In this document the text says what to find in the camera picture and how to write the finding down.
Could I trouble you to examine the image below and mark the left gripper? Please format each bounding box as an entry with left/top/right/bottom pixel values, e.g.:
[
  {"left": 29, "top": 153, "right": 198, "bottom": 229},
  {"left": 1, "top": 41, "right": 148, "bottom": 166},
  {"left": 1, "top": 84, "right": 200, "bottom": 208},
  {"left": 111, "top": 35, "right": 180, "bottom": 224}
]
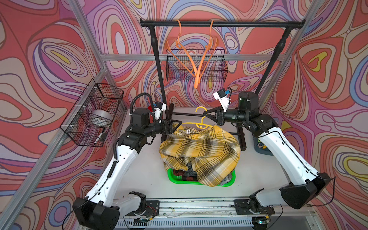
[{"left": 142, "top": 118, "right": 180, "bottom": 139}]

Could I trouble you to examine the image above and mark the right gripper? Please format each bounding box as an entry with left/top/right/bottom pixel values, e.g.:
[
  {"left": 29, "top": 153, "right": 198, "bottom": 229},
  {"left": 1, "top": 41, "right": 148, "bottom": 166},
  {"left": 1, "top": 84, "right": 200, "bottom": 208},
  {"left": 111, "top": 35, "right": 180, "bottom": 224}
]
[{"left": 203, "top": 104, "right": 248, "bottom": 127}]

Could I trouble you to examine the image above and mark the yellow hanger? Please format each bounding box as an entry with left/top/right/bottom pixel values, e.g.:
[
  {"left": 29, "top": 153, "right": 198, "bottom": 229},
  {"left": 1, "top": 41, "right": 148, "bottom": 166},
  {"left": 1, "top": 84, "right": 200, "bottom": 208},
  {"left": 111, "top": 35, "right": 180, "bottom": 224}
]
[{"left": 182, "top": 106, "right": 213, "bottom": 129}]

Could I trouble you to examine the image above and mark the yellow plaid shirt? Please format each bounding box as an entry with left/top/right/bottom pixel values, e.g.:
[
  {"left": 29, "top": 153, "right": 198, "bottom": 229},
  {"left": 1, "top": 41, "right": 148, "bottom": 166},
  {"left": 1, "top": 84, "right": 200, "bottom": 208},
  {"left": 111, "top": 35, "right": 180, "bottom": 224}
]
[{"left": 159, "top": 126, "right": 241, "bottom": 187}]

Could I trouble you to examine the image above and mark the orange hanger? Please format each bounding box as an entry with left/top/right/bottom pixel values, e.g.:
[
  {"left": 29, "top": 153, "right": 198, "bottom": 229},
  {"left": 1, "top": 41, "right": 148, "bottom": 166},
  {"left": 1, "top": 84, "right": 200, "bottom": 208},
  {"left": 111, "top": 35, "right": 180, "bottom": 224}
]
[
  {"left": 166, "top": 19, "right": 198, "bottom": 78},
  {"left": 194, "top": 20, "right": 218, "bottom": 89}
]

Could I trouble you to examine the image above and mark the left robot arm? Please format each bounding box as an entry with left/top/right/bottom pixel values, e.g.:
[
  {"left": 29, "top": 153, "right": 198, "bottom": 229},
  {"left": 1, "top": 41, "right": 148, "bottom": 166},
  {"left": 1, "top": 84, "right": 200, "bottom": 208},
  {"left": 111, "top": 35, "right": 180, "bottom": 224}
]
[{"left": 72, "top": 103, "right": 173, "bottom": 230}]

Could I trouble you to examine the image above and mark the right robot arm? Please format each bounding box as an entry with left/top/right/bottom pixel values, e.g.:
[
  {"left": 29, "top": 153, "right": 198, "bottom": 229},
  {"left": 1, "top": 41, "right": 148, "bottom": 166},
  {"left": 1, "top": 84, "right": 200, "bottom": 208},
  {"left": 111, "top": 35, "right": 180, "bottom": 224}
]
[{"left": 203, "top": 89, "right": 333, "bottom": 214}]

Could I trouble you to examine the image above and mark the dark teal tray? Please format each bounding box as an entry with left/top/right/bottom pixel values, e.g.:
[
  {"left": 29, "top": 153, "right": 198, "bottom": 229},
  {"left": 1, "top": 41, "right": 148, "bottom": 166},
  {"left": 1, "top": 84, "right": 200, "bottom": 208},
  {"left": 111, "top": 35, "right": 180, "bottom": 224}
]
[{"left": 253, "top": 137, "right": 273, "bottom": 156}]

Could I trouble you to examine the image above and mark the grey tape roll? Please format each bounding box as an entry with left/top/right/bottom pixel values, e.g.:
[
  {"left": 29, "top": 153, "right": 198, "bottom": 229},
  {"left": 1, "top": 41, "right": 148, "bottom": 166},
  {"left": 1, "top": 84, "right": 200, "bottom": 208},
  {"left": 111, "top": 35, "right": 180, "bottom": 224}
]
[{"left": 88, "top": 109, "right": 113, "bottom": 128}]

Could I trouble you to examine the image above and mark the black clothes rack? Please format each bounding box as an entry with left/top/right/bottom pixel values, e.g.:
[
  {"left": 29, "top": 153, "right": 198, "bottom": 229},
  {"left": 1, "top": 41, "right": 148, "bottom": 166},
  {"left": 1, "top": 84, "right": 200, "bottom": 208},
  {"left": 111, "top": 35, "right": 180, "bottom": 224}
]
[{"left": 140, "top": 18, "right": 306, "bottom": 151}]

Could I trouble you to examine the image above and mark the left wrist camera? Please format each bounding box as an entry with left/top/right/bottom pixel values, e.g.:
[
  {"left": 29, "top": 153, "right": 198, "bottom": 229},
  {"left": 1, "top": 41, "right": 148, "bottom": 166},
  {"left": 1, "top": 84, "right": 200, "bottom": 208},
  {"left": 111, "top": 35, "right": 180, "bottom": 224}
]
[{"left": 153, "top": 102, "right": 167, "bottom": 122}]

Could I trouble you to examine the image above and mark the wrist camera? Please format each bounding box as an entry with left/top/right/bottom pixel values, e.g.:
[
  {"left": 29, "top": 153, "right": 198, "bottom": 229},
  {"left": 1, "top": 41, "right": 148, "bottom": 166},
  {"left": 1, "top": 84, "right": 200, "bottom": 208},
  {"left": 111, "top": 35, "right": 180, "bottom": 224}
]
[
  {"left": 213, "top": 89, "right": 231, "bottom": 112},
  {"left": 153, "top": 102, "right": 167, "bottom": 122}
]

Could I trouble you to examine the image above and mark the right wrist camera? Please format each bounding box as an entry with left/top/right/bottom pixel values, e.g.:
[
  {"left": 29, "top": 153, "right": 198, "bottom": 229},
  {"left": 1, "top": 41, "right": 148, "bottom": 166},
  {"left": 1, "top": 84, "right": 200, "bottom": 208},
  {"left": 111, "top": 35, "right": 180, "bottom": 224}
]
[{"left": 213, "top": 89, "right": 231, "bottom": 112}]

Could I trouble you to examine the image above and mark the small wire basket on rack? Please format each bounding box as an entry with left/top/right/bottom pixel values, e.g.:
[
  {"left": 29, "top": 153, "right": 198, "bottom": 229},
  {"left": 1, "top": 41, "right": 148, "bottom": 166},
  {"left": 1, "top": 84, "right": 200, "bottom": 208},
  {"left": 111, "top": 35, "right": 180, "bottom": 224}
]
[{"left": 165, "top": 48, "right": 228, "bottom": 82}]

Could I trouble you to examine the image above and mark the white marker in wire basket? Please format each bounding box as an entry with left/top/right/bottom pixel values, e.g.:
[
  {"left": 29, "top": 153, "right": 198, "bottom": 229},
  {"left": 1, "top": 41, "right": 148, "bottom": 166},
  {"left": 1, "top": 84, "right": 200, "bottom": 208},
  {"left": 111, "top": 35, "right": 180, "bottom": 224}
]
[{"left": 94, "top": 128, "right": 105, "bottom": 145}]

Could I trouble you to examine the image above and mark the black wire basket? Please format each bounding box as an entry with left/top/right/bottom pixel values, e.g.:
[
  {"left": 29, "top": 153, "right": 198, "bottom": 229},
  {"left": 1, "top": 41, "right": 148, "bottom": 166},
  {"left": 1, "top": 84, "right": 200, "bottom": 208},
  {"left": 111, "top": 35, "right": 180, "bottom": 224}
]
[{"left": 60, "top": 80, "right": 124, "bottom": 147}]

